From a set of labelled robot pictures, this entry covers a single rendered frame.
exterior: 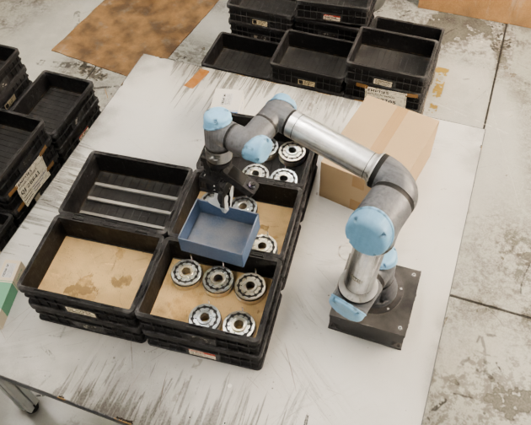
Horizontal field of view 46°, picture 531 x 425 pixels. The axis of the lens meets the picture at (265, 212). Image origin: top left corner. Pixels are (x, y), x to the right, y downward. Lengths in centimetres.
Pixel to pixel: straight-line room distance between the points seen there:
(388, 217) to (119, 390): 108
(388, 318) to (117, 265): 92
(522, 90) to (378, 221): 272
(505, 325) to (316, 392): 127
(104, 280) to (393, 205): 107
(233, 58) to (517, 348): 214
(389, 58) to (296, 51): 53
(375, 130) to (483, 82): 176
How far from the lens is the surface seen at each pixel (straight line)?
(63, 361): 224
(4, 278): 240
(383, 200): 153
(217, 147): 170
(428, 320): 223
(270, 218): 224
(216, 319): 201
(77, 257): 227
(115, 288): 216
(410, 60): 340
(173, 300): 210
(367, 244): 154
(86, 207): 239
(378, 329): 207
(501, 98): 404
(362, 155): 162
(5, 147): 321
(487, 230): 337
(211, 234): 192
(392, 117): 249
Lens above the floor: 264
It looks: 53 degrees down
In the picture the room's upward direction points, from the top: 3 degrees counter-clockwise
